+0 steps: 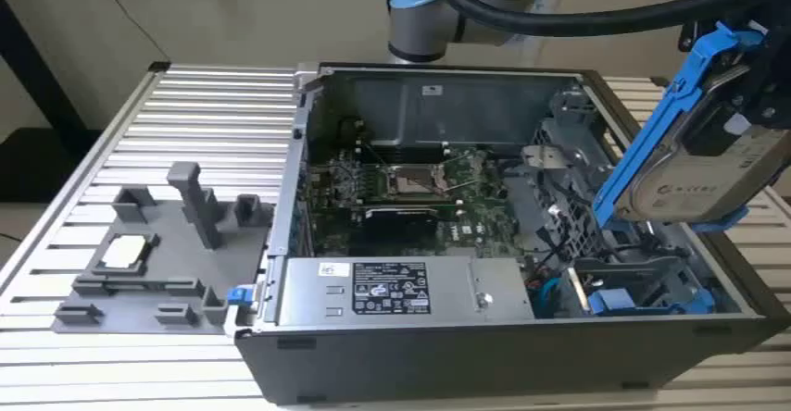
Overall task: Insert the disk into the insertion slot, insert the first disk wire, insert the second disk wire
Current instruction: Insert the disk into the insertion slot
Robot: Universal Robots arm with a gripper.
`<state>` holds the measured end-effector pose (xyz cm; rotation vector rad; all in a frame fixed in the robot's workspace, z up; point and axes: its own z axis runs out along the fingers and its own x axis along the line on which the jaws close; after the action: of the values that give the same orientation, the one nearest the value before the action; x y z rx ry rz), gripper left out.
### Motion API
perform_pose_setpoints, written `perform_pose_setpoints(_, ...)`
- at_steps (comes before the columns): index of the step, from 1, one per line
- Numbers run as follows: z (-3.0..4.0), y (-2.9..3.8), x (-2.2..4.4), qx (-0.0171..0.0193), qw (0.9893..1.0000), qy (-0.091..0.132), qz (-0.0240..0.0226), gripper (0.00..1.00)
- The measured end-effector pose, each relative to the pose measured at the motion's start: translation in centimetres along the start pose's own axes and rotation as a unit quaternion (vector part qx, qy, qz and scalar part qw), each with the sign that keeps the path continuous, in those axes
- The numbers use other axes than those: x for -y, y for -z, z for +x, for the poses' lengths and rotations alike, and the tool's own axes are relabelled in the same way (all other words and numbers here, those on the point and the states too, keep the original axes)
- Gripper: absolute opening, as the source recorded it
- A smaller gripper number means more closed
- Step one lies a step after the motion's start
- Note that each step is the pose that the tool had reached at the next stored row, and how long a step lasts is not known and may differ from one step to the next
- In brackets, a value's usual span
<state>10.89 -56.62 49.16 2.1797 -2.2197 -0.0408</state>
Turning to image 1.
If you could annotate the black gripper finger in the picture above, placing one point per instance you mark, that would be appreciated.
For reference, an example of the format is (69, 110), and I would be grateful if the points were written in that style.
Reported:
(713, 131)

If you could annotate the hard disk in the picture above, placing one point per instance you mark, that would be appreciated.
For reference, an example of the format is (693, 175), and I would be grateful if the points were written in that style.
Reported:
(680, 184)

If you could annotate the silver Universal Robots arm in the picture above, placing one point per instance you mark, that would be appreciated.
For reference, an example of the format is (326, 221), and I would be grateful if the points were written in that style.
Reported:
(420, 27)

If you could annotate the metal disk bay cage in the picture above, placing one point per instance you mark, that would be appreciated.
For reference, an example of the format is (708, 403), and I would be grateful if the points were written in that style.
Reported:
(556, 226)

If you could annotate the blue disk carrier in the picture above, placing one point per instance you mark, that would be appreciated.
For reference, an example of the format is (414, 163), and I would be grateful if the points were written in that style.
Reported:
(612, 301)

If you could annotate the green motherboard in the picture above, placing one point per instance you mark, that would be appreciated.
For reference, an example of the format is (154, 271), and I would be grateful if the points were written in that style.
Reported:
(500, 226)

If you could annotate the silver power supply unit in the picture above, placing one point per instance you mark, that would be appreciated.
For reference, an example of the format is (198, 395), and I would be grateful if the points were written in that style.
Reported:
(494, 281)

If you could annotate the CPU socket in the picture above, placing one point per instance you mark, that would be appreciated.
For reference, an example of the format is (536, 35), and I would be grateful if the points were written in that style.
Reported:
(408, 184)

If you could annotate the metal locking lever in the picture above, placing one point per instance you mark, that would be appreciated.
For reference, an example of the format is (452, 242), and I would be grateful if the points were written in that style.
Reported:
(374, 154)

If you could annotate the black graphics card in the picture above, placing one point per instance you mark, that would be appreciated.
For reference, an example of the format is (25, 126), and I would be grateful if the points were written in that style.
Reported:
(395, 232)

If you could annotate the black open PC case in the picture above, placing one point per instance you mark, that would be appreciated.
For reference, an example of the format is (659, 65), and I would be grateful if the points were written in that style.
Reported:
(433, 364)

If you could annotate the blue case latch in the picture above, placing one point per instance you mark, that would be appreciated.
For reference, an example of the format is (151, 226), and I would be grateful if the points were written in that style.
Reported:
(239, 296)

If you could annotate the grey parts rack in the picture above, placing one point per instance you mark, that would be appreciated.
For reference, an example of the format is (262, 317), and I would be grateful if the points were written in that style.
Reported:
(167, 263)

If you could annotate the silver CPU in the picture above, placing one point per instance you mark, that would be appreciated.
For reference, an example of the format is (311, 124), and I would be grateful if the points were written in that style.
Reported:
(123, 251)

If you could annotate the black furniture frame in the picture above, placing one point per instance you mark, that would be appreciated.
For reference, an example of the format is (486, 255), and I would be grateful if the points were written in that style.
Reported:
(37, 165)

